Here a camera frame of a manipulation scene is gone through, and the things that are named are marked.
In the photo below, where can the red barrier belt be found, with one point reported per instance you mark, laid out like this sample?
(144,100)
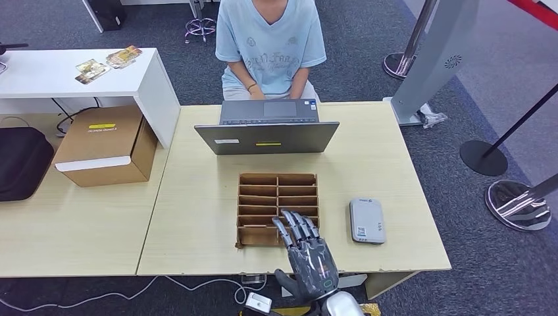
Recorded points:
(536,11)

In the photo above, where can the chrome stanchion with mirror base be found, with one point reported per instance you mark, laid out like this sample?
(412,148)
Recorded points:
(518,209)

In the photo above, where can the crumpled clear plastic bag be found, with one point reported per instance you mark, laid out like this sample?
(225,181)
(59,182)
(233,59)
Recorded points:
(431,117)

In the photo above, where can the black floor cabinet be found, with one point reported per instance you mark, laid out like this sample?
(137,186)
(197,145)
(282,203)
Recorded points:
(106,13)

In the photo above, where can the wooden desk leg panel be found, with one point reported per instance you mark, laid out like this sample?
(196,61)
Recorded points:
(388,285)

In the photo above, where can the silver kiosk stand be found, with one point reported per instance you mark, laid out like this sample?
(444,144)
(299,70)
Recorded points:
(436,52)

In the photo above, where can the grey power adapter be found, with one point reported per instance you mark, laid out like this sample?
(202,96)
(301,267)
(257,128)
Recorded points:
(253,279)

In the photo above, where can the white side desk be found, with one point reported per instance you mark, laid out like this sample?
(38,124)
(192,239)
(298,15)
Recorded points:
(43,83)

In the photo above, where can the wooden slotted card organizer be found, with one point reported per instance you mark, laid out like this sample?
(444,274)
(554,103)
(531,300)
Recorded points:
(257,237)

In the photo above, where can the grey laptop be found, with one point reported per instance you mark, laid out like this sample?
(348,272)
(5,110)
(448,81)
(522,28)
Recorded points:
(266,139)

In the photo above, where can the grey card reader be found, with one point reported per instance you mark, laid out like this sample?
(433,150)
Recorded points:
(367,220)

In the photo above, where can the chrome stool base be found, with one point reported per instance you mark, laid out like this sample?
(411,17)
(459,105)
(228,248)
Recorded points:
(201,26)

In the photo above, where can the person's right forearm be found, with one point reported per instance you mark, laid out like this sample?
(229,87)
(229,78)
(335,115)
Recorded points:
(246,74)

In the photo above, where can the person's left hand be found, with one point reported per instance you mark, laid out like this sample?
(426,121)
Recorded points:
(297,94)

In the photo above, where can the brown cardboard box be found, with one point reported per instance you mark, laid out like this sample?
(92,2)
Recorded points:
(100,148)

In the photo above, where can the black stanchion with round base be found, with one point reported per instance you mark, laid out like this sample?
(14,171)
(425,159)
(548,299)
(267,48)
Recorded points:
(484,158)

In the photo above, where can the black soft case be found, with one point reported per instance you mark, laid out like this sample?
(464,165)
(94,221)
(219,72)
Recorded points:
(22,165)

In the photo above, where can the chrome stanchion post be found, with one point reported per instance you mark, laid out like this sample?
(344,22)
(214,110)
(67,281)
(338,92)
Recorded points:
(399,67)

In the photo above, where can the person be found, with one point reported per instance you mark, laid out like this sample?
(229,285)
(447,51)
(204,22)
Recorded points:
(270,43)

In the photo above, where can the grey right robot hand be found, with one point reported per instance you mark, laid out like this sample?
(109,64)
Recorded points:
(311,266)

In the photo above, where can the person's right hand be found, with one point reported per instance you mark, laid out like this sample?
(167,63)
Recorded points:
(258,94)

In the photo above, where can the person's left forearm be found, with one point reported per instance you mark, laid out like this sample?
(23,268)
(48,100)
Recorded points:
(302,78)

